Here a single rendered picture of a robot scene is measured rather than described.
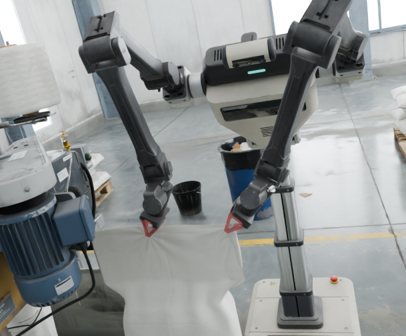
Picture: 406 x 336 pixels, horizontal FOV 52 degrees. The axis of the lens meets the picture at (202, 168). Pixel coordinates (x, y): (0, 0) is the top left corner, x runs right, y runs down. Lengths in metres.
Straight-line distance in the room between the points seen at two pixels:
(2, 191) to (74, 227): 0.18
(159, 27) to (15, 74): 8.62
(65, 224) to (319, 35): 0.70
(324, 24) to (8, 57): 0.70
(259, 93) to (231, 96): 0.10
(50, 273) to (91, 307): 1.03
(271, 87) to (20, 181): 0.88
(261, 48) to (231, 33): 7.93
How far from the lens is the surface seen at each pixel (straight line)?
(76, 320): 2.20
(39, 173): 0.99
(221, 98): 1.49
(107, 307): 2.06
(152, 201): 1.19
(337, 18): 0.96
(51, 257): 1.07
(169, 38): 9.57
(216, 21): 9.29
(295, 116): 1.04
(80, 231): 1.04
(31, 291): 1.10
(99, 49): 1.06
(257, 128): 1.61
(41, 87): 1.09
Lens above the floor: 1.64
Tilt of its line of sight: 18 degrees down
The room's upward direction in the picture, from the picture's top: 12 degrees counter-clockwise
